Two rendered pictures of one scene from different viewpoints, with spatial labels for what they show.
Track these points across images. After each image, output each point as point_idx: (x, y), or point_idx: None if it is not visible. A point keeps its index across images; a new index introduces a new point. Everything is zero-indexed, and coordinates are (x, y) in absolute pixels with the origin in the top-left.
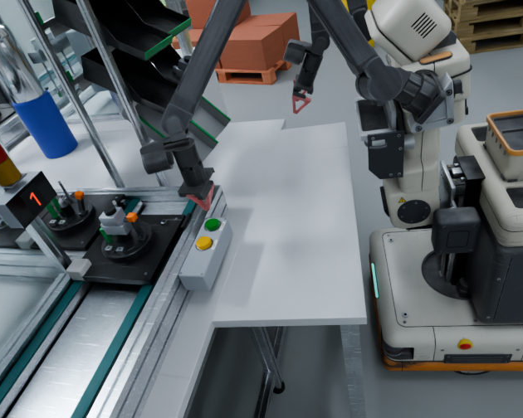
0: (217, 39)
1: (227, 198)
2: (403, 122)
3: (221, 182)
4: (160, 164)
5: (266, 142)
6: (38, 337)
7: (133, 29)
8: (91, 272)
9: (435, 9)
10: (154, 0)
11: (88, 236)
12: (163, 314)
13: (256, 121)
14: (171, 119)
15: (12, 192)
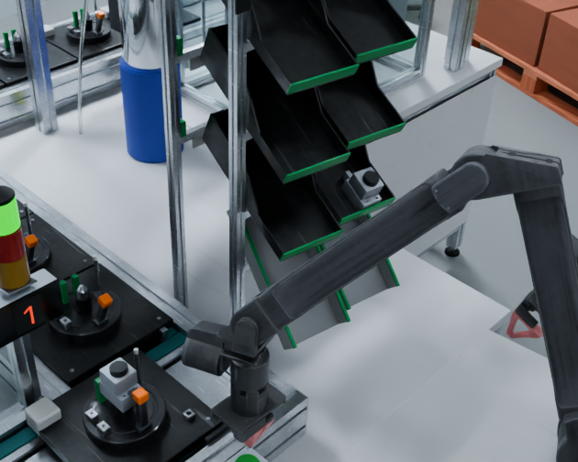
0: (363, 257)
1: (316, 412)
2: None
3: (328, 372)
4: (205, 366)
5: (449, 340)
6: None
7: (301, 113)
8: (53, 432)
9: None
10: (367, 68)
11: (84, 365)
12: None
13: (463, 285)
14: (245, 324)
15: (5, 297)
